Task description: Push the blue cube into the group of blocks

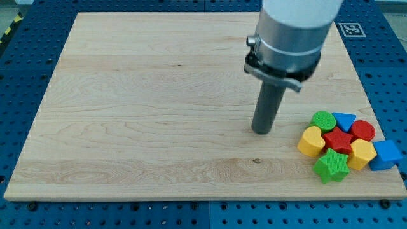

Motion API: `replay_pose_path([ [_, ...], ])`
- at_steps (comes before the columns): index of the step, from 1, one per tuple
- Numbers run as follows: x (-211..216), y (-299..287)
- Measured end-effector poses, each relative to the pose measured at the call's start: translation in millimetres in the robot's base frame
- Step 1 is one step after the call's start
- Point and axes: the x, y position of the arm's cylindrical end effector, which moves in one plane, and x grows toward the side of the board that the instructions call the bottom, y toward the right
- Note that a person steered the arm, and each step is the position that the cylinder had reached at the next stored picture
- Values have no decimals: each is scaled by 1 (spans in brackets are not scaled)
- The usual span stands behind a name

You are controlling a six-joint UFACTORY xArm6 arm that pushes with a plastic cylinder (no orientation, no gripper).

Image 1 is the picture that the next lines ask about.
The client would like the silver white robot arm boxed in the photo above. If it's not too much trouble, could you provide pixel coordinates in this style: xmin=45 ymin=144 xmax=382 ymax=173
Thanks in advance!
xmin=244 ymin=0 xmax=343 ymax=92

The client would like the blue cube block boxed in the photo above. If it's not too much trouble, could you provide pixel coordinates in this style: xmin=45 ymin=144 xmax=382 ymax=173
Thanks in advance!
xmin=369 ymin=140 xmax=403 ymax=171

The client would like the wooden board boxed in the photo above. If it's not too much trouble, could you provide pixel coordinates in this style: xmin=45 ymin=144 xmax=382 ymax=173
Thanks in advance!
xmin=4 ymin=13 xmax=406 ymax=202

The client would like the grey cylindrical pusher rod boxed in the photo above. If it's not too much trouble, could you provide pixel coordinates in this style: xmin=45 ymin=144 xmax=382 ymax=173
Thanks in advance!
xmin=251 ymin=82 xmax=286 ymax=134

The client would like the yellow heart block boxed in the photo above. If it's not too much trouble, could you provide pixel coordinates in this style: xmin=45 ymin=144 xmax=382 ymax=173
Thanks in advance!
xmin=297 ymin=126 xmax=326 ymax=157

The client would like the green cylinder block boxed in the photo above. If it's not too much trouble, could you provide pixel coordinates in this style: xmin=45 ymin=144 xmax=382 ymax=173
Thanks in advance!
xmin=309 ymin=111 xmax=336 ymax=134

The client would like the red star block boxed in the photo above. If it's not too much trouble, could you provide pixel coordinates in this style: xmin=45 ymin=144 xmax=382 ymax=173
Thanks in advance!
xmin=322 ymin=127 xmax=353 ymax=155

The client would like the green star block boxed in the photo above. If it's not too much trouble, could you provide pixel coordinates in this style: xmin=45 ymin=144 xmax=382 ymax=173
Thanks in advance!
xmin=312 ymin=148 xmax=350 ymax=184

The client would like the blue triangle block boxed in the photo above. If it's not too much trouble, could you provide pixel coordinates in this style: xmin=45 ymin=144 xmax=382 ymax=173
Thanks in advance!
xmin=331 ymin=112 xmax=356 ymax=132

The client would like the red cylinder block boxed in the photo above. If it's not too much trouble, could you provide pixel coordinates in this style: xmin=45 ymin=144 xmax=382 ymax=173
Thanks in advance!
xmin=349 ymin=120 xmax=376 ymax=141

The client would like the yellow hexagon block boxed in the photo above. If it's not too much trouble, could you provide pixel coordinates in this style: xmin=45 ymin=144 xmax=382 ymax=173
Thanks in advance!
xmin=347 ymin=139 xmax=377 ymax=170

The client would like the white fiducial marker tag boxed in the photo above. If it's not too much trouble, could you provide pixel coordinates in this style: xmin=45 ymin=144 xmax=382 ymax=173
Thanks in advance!
xmin=339 ymin=22 xmax=366 ymax=38

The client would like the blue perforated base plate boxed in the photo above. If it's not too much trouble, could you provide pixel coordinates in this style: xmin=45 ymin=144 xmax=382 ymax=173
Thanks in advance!
xmin=1 ymin=1 xmax=406 ymax=228

